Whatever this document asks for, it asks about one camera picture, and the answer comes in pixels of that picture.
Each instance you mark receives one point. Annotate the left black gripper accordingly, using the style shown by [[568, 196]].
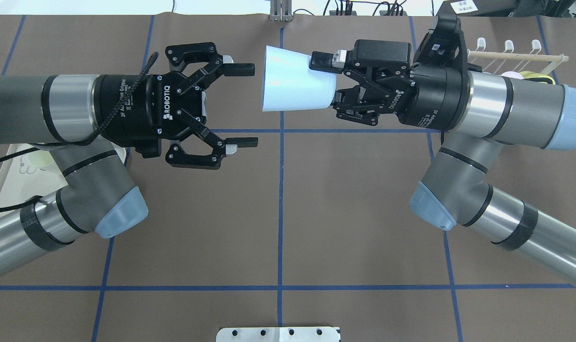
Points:
[[119, 118]]

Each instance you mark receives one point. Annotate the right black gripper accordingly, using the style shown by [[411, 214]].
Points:
[[432, 102]]

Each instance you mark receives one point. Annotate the light blue cup off tray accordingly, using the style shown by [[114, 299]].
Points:
[[290, 85]]

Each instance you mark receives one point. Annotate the cream plastic cup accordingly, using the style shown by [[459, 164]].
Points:
[[42, 159]]

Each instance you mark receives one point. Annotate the yellow plastic cup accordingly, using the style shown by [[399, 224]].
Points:
[[537, 77]]

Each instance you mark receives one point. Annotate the pink plastic cup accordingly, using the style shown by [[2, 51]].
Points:
[[512, 74]]

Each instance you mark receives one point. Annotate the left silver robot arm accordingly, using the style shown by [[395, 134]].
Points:
[[79, 120]]

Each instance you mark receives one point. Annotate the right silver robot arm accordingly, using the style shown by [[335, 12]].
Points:
[[483, 115]]

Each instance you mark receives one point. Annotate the small grey labelled box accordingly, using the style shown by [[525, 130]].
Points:
[[477, 8]]

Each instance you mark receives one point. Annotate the cream plastic tray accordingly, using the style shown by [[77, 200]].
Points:
[[22, 185]]

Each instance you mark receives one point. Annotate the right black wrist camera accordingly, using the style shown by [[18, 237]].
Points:
[[443, 45]]

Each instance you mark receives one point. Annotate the aluminium frame post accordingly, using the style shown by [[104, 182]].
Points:
[[281, 10]]

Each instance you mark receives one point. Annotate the white wire cup rack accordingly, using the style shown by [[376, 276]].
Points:
[[509, 60]]

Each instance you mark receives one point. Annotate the white central pedestal column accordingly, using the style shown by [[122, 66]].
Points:
[[279, 334]]

